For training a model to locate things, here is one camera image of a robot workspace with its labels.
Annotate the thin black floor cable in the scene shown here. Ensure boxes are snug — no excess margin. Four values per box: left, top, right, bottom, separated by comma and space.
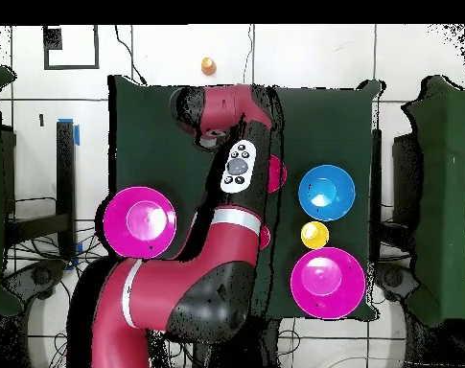
114, 24, 148, 86

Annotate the yellow plastic cup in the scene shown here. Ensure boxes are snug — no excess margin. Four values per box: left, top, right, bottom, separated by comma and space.
300, 220, 331, 251

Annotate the dark green tablecloth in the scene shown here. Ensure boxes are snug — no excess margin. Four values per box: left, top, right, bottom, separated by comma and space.
107, 74, 386, 322

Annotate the orange plastic cup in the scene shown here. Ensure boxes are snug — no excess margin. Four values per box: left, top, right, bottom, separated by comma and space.
200, 57, 219, 78

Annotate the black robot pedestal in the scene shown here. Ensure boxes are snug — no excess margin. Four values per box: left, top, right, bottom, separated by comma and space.
200, 316, 283, 368

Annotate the grey office chair base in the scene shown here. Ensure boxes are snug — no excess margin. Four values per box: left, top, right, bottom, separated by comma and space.
373, 262, 421, 304
1, 259, 68, 304

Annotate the tangle of floor cables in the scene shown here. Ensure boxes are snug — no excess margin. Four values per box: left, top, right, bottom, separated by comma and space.
5, 225, 110, 368

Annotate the black square floor frame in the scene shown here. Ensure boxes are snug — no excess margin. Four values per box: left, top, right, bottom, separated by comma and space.
42, 24, 101, 71

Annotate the blue plastic bowl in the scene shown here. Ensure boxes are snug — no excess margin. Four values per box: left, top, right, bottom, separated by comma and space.
297, 164, 357, 222

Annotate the small red plastic bowl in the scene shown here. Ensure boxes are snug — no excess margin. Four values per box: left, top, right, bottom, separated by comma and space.
267, 153, 289, 194

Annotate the black metal stand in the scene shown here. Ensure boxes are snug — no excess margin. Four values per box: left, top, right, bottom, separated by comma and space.
370, 128, 383, 265
3, 120, 78, 262

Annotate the large pink plastic bowl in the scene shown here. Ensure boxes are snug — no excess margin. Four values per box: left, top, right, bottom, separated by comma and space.
103, 186, 178, 262
290, 246, 367, 320

